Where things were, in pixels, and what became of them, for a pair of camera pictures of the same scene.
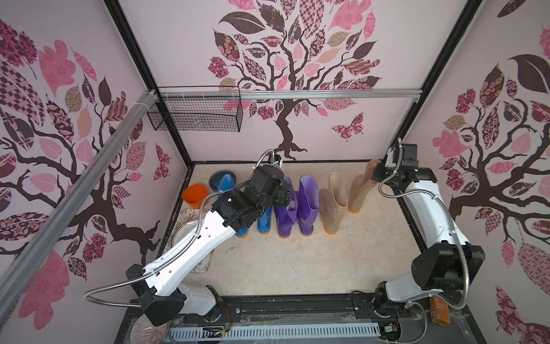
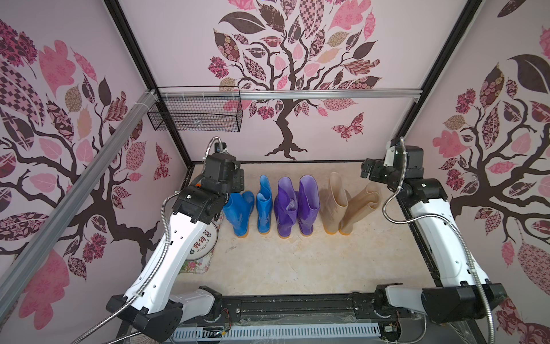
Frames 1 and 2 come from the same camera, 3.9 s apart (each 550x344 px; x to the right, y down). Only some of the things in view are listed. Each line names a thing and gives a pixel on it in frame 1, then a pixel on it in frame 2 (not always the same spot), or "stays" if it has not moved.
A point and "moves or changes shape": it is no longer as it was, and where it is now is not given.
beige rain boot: x=360 y=185 moves or changes shape
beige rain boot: x=332 y=200 stays
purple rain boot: x=285 y=214 stays
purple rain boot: x=309 y=203 stays
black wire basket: x=198 y=108 stays
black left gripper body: x=280 y=196 → x=236 y=185
